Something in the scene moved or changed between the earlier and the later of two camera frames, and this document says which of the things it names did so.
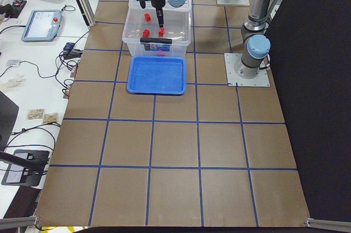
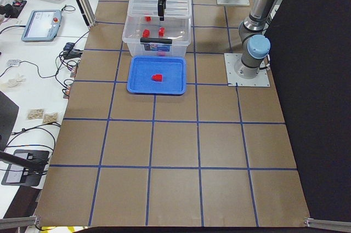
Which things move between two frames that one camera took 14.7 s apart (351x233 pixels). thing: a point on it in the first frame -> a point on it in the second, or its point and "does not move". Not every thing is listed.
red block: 162,32 -> 158,78
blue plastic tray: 157,75 does not move
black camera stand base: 19,175 does not move
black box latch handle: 156,40 does not move
